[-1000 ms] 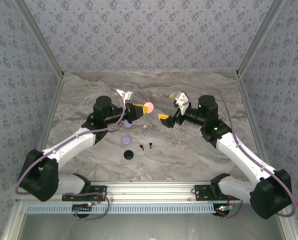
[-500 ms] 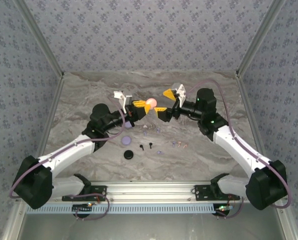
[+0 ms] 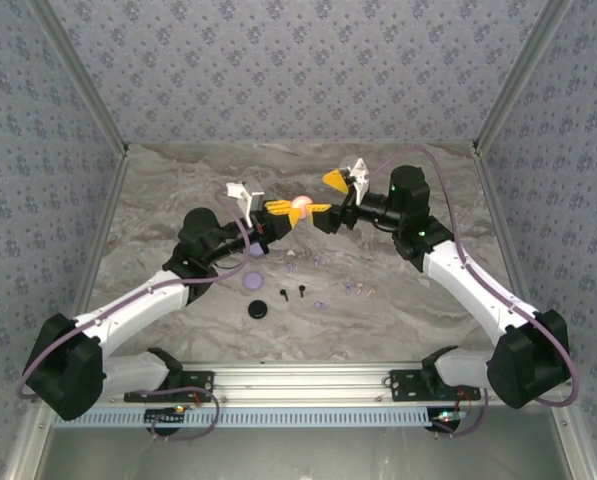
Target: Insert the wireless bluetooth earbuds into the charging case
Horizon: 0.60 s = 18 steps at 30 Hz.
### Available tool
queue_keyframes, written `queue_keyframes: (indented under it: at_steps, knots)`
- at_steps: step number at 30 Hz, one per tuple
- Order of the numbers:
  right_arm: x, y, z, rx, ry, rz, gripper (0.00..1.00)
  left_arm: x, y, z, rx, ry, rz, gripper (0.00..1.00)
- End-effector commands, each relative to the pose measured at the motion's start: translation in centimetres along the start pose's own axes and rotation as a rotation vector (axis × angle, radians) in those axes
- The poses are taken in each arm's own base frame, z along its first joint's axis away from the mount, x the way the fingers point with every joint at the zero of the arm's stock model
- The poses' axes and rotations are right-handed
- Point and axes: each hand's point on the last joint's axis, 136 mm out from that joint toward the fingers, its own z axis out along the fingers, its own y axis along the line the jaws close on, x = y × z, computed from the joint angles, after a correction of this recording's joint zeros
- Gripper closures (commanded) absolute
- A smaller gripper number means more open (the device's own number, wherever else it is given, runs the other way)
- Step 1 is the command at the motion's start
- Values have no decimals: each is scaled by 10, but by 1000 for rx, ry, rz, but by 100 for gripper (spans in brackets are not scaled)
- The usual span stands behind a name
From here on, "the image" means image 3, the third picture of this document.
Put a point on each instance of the pink round earbud case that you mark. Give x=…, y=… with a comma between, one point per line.
x=301, y=205

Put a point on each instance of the small black screw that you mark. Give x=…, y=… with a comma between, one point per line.
x=283, y=295

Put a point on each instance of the black round earbud case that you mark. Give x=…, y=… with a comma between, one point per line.
x=258, y=309

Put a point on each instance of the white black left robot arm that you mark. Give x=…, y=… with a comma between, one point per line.
x=128, y=305

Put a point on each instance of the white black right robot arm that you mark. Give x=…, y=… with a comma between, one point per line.
x=478, y=295

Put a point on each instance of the small led circuit board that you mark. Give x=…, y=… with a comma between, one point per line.
x=168, y=415
x=448, y=419

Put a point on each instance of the grey metal base panel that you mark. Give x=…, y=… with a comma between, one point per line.
x=303, y=455

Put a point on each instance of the aluminium table side rail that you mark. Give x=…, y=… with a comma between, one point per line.
x=104, y=225
x=499, y=215

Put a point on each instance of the aluminium upright frame post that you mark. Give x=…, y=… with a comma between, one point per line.
x=82, y=75
x=520, y=75

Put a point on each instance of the long aluminium mounting rail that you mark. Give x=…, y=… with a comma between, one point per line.
x=298, y=382

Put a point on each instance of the aluminium lower frame bar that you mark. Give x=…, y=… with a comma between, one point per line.
x=25, y=450
x=578, y=450

